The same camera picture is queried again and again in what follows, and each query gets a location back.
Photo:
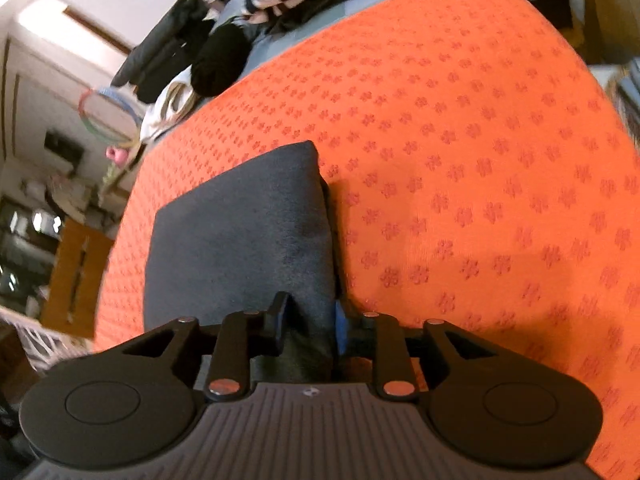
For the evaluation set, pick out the brown paper bag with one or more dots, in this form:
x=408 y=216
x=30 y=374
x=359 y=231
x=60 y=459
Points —
x=615 y=5

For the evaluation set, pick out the colourful hula hoop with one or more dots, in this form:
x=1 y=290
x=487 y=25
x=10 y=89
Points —
x=107 y=110

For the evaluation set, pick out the cream fleece garment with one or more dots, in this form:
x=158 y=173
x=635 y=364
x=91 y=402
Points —
x=167 y=105

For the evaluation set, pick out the wooden chair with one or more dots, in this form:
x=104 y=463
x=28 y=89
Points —
x=75 y=275

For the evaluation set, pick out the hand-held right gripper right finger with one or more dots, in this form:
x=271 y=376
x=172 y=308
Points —
x=342 y=330

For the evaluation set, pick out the orange patterned mat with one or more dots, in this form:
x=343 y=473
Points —
x=475 y=185

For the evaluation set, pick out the dark grey pants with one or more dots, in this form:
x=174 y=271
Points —
x=240 y=250

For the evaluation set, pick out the black fuzzy hat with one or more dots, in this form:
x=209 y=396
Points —
x=220 y=62

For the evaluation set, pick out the pink toy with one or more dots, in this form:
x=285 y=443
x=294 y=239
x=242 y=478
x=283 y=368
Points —
x=116 y=155

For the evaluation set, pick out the white lattice basket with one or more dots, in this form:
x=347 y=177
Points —
x=35 y=340

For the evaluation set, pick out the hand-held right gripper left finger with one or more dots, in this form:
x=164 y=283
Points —
x=277 y=320

